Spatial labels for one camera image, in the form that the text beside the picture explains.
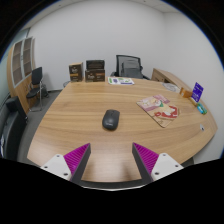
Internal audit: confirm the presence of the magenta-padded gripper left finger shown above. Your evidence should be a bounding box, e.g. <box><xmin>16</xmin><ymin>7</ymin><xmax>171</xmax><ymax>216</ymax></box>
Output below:
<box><xmin>40</xmin><ymin>142</ymin><xmax>92</xmax><ymax>184</ymax></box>

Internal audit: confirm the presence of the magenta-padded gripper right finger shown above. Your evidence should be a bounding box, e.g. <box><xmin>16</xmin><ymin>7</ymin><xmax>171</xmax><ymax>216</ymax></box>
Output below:
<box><xmin>131</xmin><ymin>142</ymin><xmax>185</xmax><ymax>184</ymax></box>

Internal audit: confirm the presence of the black computer mouse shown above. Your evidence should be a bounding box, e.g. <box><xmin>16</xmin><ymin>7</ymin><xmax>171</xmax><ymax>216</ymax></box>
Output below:
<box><xmin>101</xmin><ymin>108</ymin><xmax>121</xmax><ymax>131</ymax></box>

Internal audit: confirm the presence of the cartoon printed mouse pad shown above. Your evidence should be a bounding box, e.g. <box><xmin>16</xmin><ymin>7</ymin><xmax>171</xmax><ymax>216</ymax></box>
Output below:
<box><xmin>136</xmin><ymin>93</ymin><xmax>181</xmax><ymax>129</ymax></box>

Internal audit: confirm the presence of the black leather office chair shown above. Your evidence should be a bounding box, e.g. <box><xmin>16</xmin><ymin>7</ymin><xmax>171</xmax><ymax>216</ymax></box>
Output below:
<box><xmin>0</xmin><ymin>95</ymin><xmax>29</xmax><ymax>161</ymax></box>

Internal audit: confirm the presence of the small teal box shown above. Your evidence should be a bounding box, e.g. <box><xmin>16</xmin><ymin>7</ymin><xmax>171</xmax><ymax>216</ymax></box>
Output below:
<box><xmin>196</xmin><ymin>102</ymin><xmax>208</xmax><ymax>116</ymax></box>

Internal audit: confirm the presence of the white sheet with grey print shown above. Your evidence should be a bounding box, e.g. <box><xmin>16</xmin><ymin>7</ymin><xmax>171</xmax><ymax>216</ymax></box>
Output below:
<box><xmin>162</xmin><ymin>82</ymin><xmax>181</xmax><ymax>94</ymax></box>

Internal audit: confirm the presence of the small orange box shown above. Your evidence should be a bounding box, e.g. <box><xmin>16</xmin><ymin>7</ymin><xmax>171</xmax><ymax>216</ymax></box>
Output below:
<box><xmin>179</xmin><ymin>86</ymin><xmax>194</xmax><ymax>99</ymax></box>

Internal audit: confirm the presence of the white printed paper sheet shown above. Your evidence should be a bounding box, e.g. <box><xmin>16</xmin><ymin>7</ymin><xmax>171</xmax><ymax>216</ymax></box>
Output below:
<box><xmin>107</xmin><ymin>76</ymin><xmax>136</xmax><ymax>86</ymax></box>

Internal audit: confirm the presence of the purple card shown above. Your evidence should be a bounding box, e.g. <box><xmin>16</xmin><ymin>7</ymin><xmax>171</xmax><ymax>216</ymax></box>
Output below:
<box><xmin>191</xmin><ymin>81</ymin><xmax>205</xmax><ymax>104</ymax></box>

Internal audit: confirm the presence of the wide brown cardboard box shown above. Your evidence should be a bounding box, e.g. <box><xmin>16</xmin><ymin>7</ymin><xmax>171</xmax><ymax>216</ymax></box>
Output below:
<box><xmin>84</xmin><ymin>69</ymin><xmax>106</xmax><ymax>83</ymax></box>

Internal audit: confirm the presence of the small brown cardboard box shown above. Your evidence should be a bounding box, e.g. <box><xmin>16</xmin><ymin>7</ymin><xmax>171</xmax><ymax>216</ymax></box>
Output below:
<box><xmin>68</xmin><ymin>62</ymin><xmax>84</xmax><ymax>83</ymax></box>

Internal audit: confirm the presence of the grey bag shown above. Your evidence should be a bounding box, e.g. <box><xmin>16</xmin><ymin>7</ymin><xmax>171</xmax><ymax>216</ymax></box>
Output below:
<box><xmin>120</xmin><ymin>61</ymin><xmax>144</xmax><ymax>79</ymax></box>

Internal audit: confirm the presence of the black metal-legged chair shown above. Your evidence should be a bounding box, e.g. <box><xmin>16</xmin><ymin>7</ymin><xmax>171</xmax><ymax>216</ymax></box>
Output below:
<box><xmin>25</xmin><ymin>66</ymin><xmax>49</xmax><ymax>112</ymax></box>

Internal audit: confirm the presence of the black cardboard box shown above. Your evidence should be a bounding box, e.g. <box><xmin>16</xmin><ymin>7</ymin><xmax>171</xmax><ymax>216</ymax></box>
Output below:
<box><xmin>85</xmin><ymin>59</ymin><xmax>106</xmax><ymax>71</ymax></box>

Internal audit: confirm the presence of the black mesh office chair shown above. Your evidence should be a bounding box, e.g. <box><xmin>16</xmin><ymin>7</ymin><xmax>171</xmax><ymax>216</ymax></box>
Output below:
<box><xmin>110</xmin><ymin>54</ymin><xmax>150</xmax><ymax>80</ymax></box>

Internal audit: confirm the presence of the wooden shelf unit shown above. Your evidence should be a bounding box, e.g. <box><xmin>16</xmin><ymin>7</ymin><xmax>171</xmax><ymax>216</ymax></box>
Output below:
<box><xmin>6</xmin><ymin>36</ymin><xmax>43</xmax><ymax>113</ymax></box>

